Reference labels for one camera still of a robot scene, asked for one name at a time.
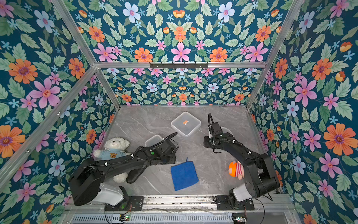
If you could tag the blue cleaning cloth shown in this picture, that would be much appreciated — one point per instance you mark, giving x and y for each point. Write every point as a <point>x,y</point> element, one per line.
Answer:
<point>184,175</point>

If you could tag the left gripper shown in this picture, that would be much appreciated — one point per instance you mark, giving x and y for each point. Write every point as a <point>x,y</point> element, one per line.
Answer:
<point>173,157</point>

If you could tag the black wall hook rail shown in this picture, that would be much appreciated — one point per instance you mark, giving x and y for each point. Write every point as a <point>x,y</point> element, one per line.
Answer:
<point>184,65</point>

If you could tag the round clear lunch box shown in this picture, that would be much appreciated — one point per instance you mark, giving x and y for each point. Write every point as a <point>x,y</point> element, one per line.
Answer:
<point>226,130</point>

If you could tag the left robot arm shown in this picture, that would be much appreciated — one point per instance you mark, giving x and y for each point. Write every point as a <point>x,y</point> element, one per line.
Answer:
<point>86,180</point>

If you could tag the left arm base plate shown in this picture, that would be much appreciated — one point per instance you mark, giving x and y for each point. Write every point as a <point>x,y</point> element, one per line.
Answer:
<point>125,203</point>

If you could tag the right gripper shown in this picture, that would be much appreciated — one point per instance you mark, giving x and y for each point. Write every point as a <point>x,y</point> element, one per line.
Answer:
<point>213,133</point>

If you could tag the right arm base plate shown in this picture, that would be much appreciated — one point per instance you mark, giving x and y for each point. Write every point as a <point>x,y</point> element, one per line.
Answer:
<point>229,203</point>

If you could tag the square clear lunch box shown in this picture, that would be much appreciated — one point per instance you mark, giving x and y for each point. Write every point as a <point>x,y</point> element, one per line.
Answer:
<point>186,124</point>

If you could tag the white teddy bear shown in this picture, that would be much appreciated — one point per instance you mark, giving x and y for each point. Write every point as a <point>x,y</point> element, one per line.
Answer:
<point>113,149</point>

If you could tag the aluminium front rail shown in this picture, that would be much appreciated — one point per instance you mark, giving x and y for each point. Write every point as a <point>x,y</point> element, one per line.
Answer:
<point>208,203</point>

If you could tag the rectangular clear lunch box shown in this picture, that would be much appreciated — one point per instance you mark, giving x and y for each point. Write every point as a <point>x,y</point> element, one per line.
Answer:
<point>153,140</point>

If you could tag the orange pink plush doll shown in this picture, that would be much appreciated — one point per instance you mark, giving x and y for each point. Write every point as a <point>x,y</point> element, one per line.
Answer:
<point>235,169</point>

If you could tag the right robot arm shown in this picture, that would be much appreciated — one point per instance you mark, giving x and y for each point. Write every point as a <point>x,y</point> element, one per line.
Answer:
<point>259,175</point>

